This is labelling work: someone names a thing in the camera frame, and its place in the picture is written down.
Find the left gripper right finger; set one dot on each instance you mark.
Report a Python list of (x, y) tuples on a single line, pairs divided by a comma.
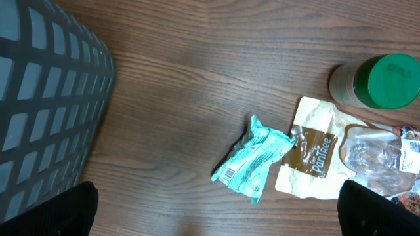
[(364, 212)]

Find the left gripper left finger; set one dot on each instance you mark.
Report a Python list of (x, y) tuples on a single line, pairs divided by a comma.
[(70, 213)]

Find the beige brown snack pouch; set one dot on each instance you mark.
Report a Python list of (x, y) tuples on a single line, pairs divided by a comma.
[(332, 147)]

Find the teal snack packet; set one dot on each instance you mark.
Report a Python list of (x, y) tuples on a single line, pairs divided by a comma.
[(247, 165)]

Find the green capped bottle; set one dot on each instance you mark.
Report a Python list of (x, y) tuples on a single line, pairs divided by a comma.
[(389, 81)]

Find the grey plastic mesh basket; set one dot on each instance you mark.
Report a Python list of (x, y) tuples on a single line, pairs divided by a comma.
[(57, 78)]

